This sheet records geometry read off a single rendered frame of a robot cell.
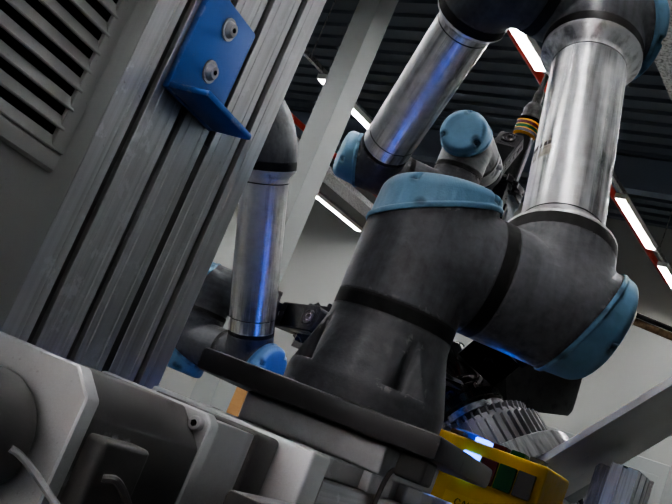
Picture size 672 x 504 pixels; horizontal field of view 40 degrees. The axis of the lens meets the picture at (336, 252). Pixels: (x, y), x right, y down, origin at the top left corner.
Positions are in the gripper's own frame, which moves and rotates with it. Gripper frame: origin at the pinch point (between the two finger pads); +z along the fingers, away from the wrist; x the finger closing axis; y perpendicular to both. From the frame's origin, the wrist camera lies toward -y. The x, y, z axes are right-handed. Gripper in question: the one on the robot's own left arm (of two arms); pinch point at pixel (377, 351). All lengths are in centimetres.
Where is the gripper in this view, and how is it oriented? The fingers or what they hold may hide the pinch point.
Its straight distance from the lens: 158.9
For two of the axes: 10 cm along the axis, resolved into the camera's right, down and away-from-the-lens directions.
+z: 9.2, 3.9, 0.5
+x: -3.6, 8.8, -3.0
